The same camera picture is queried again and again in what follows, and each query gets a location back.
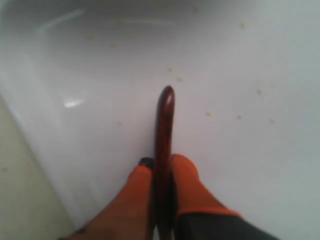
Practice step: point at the black orange right gripper right finger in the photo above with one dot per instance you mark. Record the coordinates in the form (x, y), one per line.
(199, 215)

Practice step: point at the dark red wooden spoon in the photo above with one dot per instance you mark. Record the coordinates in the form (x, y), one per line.
(162, 162)

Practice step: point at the white rectangular plastic tray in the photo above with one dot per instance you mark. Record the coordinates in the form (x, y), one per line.
(82, 79)

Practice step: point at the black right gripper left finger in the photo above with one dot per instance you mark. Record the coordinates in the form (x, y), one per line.
(130, 215)

